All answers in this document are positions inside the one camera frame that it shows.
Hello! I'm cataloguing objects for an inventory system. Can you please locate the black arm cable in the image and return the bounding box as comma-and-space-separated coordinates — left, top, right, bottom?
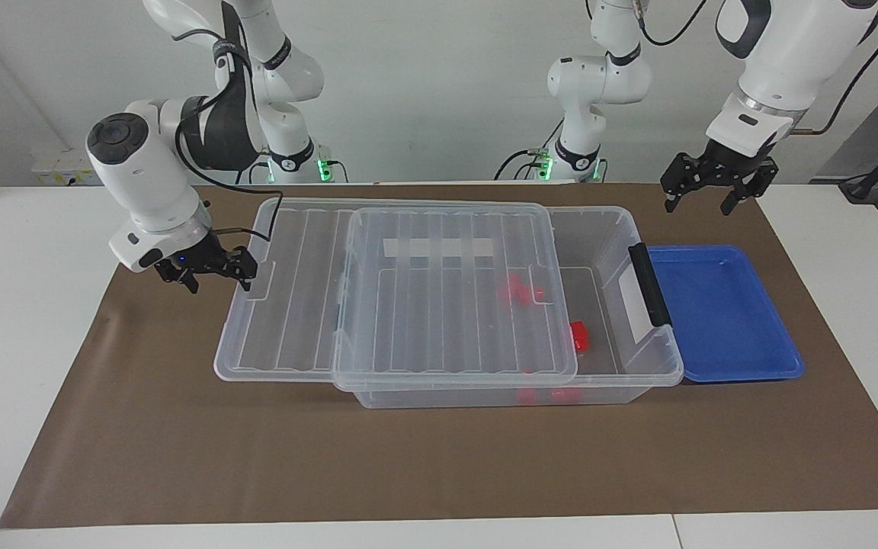
790, 15, 878, 136
171, 0, 285, 243

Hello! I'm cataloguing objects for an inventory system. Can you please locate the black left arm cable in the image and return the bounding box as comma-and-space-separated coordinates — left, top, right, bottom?
790, 15, 878, 136

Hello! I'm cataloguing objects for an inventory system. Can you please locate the black cable loop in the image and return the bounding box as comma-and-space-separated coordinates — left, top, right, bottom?
635, 0, 710, 47

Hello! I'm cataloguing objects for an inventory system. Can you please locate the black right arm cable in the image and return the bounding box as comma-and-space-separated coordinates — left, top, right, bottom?
171, 0, 285, 243

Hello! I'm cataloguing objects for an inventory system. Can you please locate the white power strip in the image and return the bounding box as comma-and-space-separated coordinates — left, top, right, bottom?
31, 149, 116, 186

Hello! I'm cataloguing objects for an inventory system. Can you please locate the clear plastic box lid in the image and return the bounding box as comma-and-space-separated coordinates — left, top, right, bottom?
213, 197, 578, 393

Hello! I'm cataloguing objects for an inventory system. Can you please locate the brown table mat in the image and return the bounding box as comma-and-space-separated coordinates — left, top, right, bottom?
0, 183, 878, 529

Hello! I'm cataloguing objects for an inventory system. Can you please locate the black box latch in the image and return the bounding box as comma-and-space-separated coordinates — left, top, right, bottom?
628, 242, 674, 329

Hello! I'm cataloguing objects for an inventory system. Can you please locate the blue plastic tray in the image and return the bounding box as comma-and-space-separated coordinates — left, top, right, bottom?
646, 244, 806, 384

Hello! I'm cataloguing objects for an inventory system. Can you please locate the black base cable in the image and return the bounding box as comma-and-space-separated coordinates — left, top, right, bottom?
245, 143, 348, 184
494, 122, 562, 181

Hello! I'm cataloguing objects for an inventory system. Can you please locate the clear plastic storage box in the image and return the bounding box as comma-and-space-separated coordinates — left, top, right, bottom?
332, 202, 685, 410

